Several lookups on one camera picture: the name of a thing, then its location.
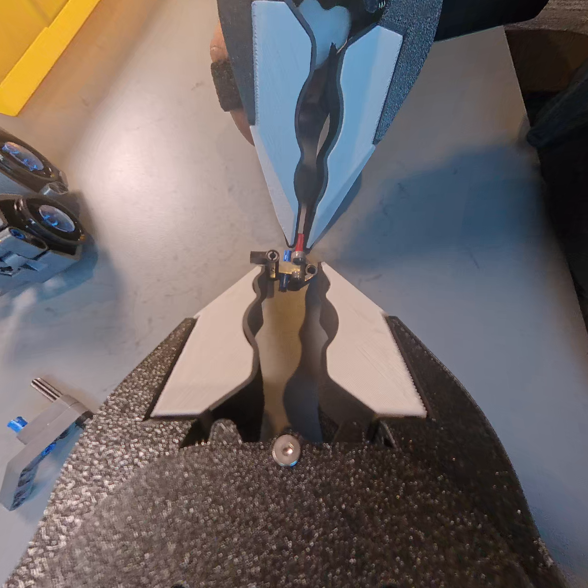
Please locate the person's right forearm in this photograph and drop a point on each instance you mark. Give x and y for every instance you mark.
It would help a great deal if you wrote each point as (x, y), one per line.
(482, 16)

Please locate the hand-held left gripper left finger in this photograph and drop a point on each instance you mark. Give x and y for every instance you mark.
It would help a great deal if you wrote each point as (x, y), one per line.
(211, 363)

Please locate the red toy pin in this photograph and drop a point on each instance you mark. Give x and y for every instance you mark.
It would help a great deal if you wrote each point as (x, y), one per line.
(299, 242)

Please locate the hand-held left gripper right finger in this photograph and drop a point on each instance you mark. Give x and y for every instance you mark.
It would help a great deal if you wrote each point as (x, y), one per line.
(372, 367)

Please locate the grey twin engine toy assembly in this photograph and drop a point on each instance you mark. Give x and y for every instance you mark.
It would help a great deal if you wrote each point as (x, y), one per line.
(32, 248)

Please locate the grey beam with black axle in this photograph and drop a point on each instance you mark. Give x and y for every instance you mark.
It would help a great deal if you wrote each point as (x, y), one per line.
(41, 436)

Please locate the grey angular connector piece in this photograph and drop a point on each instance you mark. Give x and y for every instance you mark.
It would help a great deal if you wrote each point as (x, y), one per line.
(305, 268)

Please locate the large yellow storage bin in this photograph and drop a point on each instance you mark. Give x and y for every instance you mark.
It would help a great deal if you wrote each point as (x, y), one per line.
(27, 55)

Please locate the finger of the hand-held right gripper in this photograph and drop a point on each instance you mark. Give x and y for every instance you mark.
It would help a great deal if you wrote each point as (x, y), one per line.
(363, 101)
(278, 92)

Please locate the grey desk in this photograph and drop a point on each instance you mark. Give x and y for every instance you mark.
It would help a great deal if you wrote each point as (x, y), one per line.
(160, 183)

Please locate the person's right hand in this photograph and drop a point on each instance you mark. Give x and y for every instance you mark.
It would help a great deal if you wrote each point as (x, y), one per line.
(218, 46)

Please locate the black connector with blue pins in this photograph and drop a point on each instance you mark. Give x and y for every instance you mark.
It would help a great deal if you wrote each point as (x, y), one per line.
(271, 257)

